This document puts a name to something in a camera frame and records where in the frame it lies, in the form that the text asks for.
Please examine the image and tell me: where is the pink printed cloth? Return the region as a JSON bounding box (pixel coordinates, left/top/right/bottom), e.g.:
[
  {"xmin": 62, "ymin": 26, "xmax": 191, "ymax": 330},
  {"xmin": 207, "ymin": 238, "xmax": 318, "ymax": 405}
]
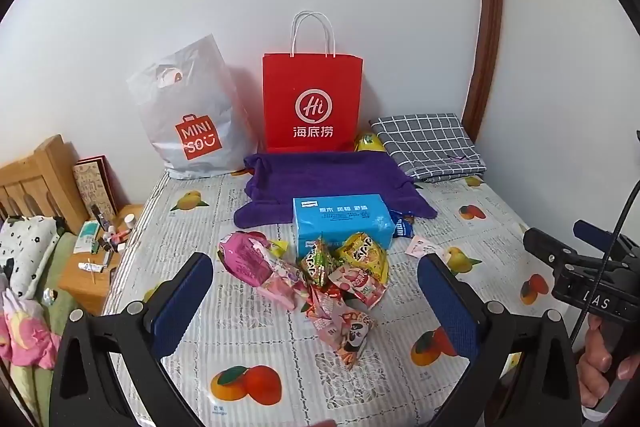
[{"xmin": 0, "ymin": 289, "xmax": 61, "ymax": 370}]

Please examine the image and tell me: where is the black stick item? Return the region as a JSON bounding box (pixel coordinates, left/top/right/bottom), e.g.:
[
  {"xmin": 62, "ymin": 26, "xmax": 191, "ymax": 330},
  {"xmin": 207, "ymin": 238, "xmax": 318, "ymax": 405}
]
[{"xmin": 90, "ymin": 204, "xmax": 114, "ymax": 233}]

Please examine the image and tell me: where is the pink purple snack bar packet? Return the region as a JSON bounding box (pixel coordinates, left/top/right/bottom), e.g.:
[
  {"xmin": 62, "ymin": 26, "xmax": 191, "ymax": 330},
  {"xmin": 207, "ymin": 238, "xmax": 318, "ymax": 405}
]
[{"xmin": 257, "ymin": 269, "xmax": 312, "ymax": 314}]

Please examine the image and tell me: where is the teal white box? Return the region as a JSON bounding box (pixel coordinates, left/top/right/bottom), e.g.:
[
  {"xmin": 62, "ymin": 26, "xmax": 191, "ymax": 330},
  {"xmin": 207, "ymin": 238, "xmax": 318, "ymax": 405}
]
[{"xmin": 75, "ymin": 221, "xmax": 103, "ymax": 253}]

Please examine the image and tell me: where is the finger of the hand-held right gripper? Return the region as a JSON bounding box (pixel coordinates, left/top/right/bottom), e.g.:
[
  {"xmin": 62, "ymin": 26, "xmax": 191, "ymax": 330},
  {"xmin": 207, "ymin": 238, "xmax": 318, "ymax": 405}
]
[
  {"xmin": 523, "ymin": 228, "xmax": 571, "ymax": 269},
  {"xmin": 573, "ymin": 220, "xmax": 626, "ymax": 258}
]

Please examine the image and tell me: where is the grey checked folded cloth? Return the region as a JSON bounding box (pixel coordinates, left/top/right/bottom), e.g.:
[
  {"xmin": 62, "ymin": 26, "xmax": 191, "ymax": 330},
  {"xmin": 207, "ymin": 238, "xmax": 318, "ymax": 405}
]
[{"xmin": 369, "ymin": 112, "xmax": 487, "ymax": 182}]

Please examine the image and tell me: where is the white plastic shopping bag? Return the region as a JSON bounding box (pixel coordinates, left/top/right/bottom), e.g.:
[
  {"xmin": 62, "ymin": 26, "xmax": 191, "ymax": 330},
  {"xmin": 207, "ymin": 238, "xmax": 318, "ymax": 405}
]
[{"xmin": 126, "ymin": 33, "xmax": 258, "ymax": 180}]

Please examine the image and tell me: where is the yellow green snack bag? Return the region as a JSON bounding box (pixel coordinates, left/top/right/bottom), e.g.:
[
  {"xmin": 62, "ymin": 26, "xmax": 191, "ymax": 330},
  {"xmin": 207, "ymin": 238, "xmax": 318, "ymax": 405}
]
[{"xmin": 354, "ymin": 132, "xmax": 387, "ymax": 154}]

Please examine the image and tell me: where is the green blanket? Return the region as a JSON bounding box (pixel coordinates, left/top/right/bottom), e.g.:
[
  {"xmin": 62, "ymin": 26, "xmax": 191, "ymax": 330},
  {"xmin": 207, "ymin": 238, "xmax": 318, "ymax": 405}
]
[{"xmin": 10, "ymin": 232, "xmax": 83, "ymax": 413}]

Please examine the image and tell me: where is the large pink snack packet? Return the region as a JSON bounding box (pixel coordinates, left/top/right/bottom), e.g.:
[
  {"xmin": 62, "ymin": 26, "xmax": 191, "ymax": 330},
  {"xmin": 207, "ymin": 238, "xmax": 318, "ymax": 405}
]
[{"xmin": 216, "ymin": 230, "xmax": 290, "ymax": 290}]

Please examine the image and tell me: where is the fruit print table cover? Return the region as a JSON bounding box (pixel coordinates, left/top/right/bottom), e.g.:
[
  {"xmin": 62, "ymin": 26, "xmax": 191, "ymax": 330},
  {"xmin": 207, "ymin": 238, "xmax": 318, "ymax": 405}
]
[{"xmin": 102, "ymin": 167, "xmax": 583, "ymax": 427}]

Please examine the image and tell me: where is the white polka dot pillow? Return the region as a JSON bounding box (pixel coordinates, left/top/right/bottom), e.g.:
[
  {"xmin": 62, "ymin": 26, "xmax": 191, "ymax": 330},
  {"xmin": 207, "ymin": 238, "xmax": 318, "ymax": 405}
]
[{"xmin": 0, "ymin": 216, "xmax": 65, "ymax": 300}]

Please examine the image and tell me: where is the pink strawberry snack packet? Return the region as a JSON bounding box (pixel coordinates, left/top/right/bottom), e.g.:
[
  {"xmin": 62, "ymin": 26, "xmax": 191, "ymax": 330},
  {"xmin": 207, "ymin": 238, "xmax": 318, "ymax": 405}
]
[{"xmin": 311, "ymin": 302, "xmax": 379, "ymax": 370}]

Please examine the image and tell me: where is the black cable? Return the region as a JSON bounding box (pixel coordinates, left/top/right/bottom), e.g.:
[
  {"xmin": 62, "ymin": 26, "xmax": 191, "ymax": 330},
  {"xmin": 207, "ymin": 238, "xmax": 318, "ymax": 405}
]
[{"xmin": 569, "ymin": 177, "xmax": 640, "ymax": 355}]

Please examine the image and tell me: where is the wooden headboard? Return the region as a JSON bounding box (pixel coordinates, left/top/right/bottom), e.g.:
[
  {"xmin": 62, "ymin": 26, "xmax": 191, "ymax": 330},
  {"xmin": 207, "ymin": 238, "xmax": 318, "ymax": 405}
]
[{"xmin": 0, "ymin": 134, "xmax": 90, "ymax": 223}]

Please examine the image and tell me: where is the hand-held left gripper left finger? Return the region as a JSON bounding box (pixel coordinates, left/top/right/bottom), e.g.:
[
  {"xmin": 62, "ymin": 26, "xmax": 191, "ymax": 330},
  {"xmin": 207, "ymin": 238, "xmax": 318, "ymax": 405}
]
[{"xmin": 48, "ymin": 252, "xmax": 215, "ymax": 427}]

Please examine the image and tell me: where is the white strawberry snack packet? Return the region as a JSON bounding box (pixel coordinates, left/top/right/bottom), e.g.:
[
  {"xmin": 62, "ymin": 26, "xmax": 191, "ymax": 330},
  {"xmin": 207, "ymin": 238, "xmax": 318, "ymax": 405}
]
[{"xmin": 326, "ymin": 263, "xmax": 390, "ymax": 309}]

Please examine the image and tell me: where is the person's right hand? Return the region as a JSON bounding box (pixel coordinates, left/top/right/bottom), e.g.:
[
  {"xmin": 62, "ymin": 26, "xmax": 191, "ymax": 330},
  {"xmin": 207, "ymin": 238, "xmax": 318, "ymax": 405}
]
[{"xmin": 579, "ymin": 314, "xmax": 640, "ymax": 407}]

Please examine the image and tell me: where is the small white snack packet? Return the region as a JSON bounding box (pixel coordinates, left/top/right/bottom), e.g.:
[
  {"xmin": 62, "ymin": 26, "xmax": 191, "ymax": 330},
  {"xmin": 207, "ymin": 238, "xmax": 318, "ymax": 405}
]
[{"xmin": 406, "ymin": 237, "xmax": 443, "ymax": 258}]

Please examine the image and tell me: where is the wooden nightstand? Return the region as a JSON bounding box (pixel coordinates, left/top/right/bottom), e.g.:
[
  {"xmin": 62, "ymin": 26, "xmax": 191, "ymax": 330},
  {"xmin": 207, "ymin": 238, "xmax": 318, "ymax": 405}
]
[{"xmin": 57, "ymin": 204, "xmax": 146, "ymax": 315}]

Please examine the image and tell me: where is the blue tissue pack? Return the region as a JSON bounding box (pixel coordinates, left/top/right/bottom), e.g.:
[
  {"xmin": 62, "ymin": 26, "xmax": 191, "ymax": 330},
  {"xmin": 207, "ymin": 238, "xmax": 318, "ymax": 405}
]
[{"xmin": 292, "ymin": 193, "xmax": 396, "ymax": 260}]

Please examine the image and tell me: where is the brown wooden door frame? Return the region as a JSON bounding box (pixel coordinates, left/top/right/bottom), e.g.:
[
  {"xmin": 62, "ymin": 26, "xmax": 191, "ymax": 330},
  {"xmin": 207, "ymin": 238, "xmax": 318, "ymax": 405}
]
[{"xmin": 461, "ymin": 0, "xmax": 504, "ymax": 142}]

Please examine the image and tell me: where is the patterned box with red edge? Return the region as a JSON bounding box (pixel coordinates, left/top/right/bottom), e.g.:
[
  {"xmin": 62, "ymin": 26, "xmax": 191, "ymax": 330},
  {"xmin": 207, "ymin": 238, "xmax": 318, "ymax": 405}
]
[{"xmin": 72, "ymin": 155, "xmax": 119, "ymax": 220}]

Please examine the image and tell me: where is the yellow triangular snack packet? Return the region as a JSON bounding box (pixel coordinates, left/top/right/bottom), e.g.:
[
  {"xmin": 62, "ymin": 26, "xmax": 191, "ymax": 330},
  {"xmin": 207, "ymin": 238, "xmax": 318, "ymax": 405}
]
[{"xmin": 334, "ymin": 231, "xmax": 391, "ymax": 284}]

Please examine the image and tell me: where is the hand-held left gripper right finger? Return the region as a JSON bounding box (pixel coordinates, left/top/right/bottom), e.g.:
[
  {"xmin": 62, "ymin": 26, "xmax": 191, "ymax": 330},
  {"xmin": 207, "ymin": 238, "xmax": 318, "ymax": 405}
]
[{"xmin": 417, "ymin": 252, "xmax": 583, "ymax": 427}]

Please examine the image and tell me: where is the green triangular snack packet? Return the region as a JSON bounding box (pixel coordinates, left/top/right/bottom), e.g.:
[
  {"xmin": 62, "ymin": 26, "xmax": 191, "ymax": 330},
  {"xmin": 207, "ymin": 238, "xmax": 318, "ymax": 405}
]
[{"xmin": 299, "ymin": 233, "xmax": 346, "ymax": 290}]

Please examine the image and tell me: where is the purple towel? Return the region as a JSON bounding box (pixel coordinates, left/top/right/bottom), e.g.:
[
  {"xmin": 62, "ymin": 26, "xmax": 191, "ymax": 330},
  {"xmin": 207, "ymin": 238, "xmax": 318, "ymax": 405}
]
[{"xmin": 233, "ymin": 152, "xmax": 438, "ymax": 230}]

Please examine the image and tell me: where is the small blue snack packet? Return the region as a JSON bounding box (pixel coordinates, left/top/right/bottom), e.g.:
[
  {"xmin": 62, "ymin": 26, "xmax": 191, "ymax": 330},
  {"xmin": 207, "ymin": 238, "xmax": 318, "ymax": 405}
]
[{"xmin": 390, "ymin": 211, "xmax": 415, "ymax": 239}]

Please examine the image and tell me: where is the red paper bag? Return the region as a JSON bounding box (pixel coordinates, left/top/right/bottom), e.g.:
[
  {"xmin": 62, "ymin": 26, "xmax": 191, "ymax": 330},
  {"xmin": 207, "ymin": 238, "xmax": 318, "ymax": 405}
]
[{"xmin": 262, "ymin": 11, "xmax": 364, "ymax": 154}]

